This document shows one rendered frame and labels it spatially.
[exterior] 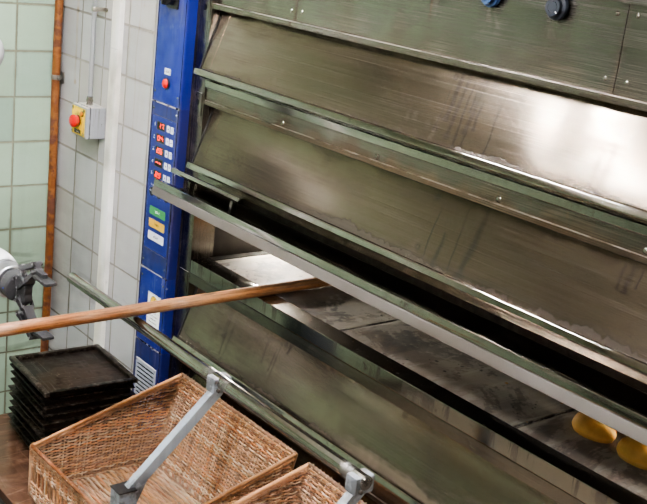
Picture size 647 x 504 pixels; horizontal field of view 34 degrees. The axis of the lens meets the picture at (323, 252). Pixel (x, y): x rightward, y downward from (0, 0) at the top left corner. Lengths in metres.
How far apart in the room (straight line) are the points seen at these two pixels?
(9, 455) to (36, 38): 1.37
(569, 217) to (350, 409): 0.83
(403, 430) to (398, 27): 0.91
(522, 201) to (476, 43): 0.34
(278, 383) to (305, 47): 0.86
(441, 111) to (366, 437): 0.80
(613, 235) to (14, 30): 2.28
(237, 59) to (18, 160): 1.18
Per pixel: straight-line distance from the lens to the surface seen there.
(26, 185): 3.81
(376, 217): 2.42
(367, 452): 2.55
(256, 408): 2.24
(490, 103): 2.19
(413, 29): 2.35
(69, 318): 2.55
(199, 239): 3.08
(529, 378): 1.97
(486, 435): 2.28
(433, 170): 2.29
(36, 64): 3.73
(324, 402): 2.67
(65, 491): 2.84
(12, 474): 3.16
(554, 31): 2.10
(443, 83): 2.29
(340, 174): 2.54
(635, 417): 1.85
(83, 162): 3.63
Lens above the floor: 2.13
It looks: 17 degrees down
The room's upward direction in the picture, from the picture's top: 7 degrees clockwise
